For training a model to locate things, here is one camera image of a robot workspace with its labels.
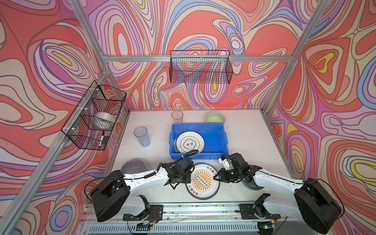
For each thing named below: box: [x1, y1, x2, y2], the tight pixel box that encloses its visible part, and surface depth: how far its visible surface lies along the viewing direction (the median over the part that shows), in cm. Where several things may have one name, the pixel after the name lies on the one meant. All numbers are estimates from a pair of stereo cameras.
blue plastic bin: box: [168, 123, 229, 160], surface depth 101 cm
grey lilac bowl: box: [120, 158, 147, 175], surface depth 88 cm
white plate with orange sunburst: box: [185, 162, 221, 201], surface depth 82 cm
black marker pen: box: [98, 131, 105, 148], surface depth 74 cm
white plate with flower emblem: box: [173, 131, 206, 155], surface depth 101 cm
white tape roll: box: [91, 111, 117, 131], surface depth 73 cm
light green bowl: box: [205, 111, 226, 125], surface depth 111 cm
